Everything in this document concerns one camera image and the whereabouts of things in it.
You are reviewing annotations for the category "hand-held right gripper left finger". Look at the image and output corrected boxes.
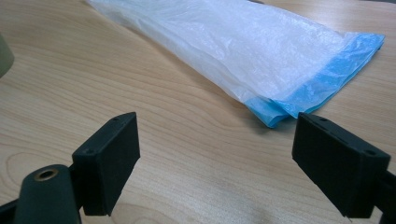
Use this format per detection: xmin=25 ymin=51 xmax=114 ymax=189
xmin=72 ymin=111 xmax=141 ymax=217

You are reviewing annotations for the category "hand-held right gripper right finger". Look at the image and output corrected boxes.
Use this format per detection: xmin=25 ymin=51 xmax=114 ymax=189
xmin=291 ymin=112 xmax=391 ymax=218

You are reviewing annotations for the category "white blue-rimmed plastic trash bag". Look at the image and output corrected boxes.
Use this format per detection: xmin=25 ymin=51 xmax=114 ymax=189
xmin=87 ymin=0 xmax=386 ymax=129

